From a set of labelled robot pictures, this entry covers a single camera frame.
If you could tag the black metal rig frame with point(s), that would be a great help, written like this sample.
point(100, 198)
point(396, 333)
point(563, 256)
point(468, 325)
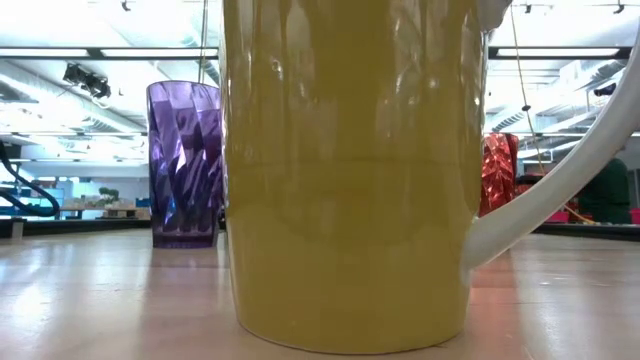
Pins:
point(95, 52)

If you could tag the person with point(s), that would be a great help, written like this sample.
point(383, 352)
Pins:
point(607, 195)

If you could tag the black ceiling camera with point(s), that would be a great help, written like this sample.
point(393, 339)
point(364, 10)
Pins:
point(90, 82)

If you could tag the red faceted plastic cup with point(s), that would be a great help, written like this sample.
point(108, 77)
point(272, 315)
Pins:
point(497, 170)

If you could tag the black table edge rail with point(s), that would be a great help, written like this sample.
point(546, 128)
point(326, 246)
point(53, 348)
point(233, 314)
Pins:
point(75, 226)

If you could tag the purple faceted plastic cup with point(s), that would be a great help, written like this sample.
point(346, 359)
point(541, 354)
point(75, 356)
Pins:
point(180, 175)

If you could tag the potted plant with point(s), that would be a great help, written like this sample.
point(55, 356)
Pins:
point(108, 194)

